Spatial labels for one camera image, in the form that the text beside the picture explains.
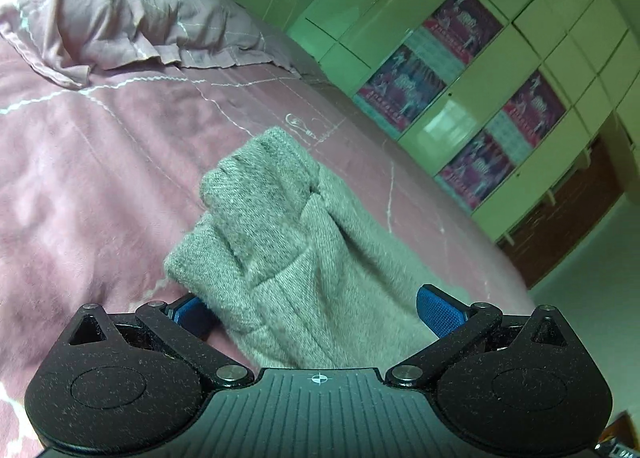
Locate purple wall poster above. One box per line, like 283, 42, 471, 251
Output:
482, 69, 567, 161
353, 44, 447, 134
436, 129, 516, 212
400, 0, 505, 84

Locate pink checked pillow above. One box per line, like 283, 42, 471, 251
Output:
0, 0, 302, 90

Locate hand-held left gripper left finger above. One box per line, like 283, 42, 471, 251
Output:
67, 294, 255, 389

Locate brown wooden door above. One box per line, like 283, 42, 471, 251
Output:
497, 137, 626, 290

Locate pink checked bed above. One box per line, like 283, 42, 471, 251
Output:
0, 31, 536, 458

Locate grey fleece pants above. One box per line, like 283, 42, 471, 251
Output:
163, 126, 475, 369

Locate cream glossy wardrobe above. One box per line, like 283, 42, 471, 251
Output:
286, 0, 640, 245

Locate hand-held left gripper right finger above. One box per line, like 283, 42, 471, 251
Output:
385, 284, 576, 389

